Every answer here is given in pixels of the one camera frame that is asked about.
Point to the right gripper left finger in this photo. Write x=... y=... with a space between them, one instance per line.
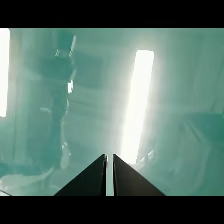
x=90 y=181

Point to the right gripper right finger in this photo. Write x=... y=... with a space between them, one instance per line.
x=130 y=182

